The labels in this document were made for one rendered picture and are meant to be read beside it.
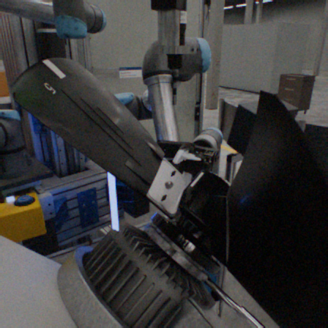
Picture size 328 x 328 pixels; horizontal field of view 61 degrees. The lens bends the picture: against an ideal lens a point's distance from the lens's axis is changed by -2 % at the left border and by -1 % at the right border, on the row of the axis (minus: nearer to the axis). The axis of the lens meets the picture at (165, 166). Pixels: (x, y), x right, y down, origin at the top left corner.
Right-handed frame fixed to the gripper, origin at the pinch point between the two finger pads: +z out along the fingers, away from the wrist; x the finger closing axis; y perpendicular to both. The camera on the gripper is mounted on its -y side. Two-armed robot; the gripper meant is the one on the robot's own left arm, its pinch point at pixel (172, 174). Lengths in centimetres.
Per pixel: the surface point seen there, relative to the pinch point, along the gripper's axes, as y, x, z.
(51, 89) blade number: -8.3, -22.9, 29.8
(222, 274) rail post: 16, 73, -51
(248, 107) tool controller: 10, -8, -57
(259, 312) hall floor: 43, 114, -75
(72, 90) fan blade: -8.1, -22.3, 25.9
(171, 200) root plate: 6.8, -6.4, 21.2
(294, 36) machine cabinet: 41, -67, -1031
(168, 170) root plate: 4.5, -9.7, 17.4
